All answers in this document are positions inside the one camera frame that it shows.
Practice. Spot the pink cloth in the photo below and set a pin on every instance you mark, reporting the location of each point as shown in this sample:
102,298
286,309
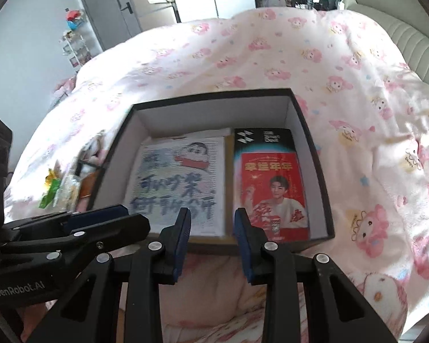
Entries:
66,85

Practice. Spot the beige cabinet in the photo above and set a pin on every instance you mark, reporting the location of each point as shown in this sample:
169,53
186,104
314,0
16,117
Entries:
153,16

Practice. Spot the grey door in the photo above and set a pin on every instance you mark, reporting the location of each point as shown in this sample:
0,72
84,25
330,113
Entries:
107,7

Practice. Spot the red and blue toy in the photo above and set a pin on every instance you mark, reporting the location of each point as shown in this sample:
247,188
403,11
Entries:
74,16

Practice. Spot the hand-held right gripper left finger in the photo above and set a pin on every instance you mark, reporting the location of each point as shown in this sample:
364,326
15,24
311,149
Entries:
185,246

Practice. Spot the person's left forearm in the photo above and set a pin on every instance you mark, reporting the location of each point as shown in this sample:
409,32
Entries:
35,323

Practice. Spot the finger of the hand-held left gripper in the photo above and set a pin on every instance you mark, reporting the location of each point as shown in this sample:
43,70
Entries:
121,227
100,216

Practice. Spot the small snack packets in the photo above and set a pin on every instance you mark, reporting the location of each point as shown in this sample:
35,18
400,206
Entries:
93,153

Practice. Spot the pink cartoon printed blanket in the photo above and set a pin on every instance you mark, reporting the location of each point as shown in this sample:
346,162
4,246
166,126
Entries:
271,53

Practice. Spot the pale yellow snack packet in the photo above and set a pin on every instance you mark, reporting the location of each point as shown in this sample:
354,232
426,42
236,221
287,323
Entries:
68,193

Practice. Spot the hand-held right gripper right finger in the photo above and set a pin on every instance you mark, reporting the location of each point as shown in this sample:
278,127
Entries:
240,246

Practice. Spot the white cartoon booklet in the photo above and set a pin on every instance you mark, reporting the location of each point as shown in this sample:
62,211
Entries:
171,185

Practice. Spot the green snack packet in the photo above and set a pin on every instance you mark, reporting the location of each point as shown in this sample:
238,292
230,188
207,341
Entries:
52,193

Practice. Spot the pale green padded headboard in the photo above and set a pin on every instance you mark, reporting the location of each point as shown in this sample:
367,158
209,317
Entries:
407,32

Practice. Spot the black brochure with red picture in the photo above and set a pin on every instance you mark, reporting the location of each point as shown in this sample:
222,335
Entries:
268,171

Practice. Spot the black cardboard box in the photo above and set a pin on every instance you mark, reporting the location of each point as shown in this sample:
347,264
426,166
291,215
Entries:
214,114

